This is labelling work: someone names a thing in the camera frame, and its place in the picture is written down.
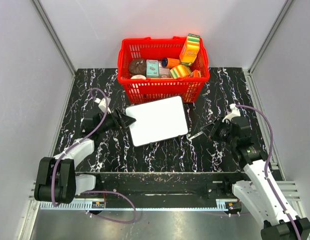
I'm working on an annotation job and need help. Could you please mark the pink white small box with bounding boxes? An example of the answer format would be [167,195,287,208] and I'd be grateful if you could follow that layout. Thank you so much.
[158,61,171,78]

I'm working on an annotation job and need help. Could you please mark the small white whiteboard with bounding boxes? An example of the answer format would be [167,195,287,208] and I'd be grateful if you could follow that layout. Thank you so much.
[125,96,188,147]

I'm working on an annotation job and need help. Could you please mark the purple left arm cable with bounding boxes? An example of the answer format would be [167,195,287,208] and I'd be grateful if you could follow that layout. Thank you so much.
[51,87,138,225]

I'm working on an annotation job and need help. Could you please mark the orange snack packet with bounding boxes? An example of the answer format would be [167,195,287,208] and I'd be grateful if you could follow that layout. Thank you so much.
[189,69,201,78]

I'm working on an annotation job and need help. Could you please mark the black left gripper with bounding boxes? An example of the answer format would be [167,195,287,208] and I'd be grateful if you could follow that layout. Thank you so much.
[97,107,136,134]

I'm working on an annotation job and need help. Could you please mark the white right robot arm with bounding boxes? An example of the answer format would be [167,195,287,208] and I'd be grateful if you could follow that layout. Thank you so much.
[200,116,310,240]

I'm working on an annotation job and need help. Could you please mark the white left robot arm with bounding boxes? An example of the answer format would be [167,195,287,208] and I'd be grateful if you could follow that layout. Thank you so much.
[34,108,136,206]

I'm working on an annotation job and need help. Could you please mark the yellow green sponge pack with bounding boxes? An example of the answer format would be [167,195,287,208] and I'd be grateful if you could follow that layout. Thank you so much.
[170,64,191,79]

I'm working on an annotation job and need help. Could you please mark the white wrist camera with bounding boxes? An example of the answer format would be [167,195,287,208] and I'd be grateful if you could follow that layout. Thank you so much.
[222,103,241,123]
[94,97,112,114]

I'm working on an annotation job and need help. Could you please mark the orange blue cylindrical can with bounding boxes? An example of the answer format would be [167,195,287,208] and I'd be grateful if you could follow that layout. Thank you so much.
[161,57,180,69]

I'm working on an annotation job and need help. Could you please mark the brown round bread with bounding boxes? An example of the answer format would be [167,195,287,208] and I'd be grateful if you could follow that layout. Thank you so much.
[129,58,147,76]

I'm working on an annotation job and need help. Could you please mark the orange green sponge box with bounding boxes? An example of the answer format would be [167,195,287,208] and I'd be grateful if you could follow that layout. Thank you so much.
[179,33,200,66]

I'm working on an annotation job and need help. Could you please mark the white whiteboard marker pen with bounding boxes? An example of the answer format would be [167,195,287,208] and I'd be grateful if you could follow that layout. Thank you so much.
[188,131,203,141]

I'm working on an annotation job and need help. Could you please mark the red plastic shopping basket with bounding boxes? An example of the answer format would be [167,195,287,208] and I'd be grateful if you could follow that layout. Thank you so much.
[117,36,210,104]

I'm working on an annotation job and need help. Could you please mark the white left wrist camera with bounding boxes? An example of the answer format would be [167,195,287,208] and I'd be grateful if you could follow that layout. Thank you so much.
[94,97,112,114]

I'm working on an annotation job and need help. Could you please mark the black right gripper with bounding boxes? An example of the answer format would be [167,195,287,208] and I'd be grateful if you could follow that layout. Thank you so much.
[200,116,237,147]

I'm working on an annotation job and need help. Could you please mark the white round lid container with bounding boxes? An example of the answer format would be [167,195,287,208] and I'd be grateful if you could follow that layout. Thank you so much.
[131,74,146,80]

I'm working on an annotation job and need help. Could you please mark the teal white small box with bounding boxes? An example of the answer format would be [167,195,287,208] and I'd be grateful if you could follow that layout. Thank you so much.
[146,59,159,78]

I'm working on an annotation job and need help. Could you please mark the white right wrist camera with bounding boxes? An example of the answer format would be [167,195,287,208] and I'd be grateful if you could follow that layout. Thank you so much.
[222,103,241,123]

